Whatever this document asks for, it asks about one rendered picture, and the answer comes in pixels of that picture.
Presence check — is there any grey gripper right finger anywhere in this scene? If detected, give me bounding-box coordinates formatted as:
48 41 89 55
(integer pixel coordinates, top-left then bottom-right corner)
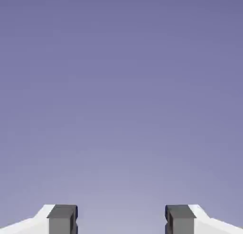
164 204 243 234

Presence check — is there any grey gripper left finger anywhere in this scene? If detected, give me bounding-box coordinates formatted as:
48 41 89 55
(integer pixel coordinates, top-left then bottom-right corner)
0 204 79 234

